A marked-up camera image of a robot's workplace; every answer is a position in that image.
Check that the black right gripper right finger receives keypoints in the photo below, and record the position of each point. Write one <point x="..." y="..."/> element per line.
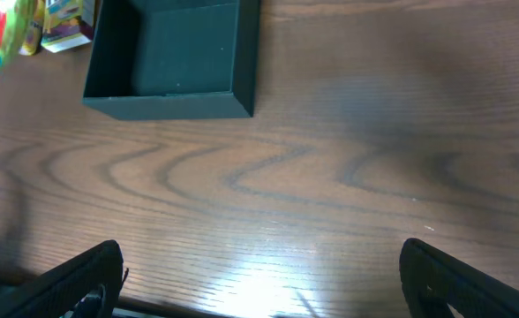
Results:
<point x="435" y="283"/>

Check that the green Pretz snack box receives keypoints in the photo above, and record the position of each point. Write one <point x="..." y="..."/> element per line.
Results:
<point x="68" y="24"/>

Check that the yellow plastic bottle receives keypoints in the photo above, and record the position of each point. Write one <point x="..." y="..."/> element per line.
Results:
<point x="34" y="32"/>

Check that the dark green lidded box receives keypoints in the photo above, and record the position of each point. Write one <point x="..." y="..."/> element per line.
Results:
<point x="174" y="59"/>

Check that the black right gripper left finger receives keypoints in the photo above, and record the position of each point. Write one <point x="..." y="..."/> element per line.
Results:
<point x="90" y="282"/>

